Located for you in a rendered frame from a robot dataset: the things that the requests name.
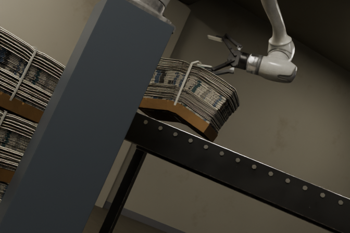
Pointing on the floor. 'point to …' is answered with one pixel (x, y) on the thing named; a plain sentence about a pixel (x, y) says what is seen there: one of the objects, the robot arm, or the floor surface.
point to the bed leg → (123, 191)
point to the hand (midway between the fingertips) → (204, 50)
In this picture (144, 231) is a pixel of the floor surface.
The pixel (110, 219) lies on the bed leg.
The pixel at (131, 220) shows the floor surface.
